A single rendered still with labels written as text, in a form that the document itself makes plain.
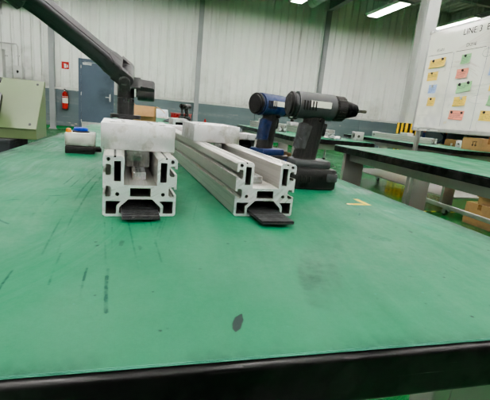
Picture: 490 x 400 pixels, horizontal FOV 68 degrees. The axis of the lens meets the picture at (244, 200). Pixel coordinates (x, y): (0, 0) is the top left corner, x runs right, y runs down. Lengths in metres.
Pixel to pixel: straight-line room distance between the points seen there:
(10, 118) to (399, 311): 1.40
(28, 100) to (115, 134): 1.02
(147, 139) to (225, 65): 12.02
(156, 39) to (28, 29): 3.47
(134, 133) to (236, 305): 0.36
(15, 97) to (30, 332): 1.37
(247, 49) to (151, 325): 12.63
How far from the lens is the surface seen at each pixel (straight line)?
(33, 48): 12.79
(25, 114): 1.55
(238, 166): 0.56
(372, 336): 0.31
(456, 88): 4.10
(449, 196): 4.94
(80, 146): 1.18
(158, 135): 0.60
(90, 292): 0.34
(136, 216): 0.52
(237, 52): 12.71
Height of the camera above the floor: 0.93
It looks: 13 degrees down
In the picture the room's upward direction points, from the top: 6 degrees clockwise
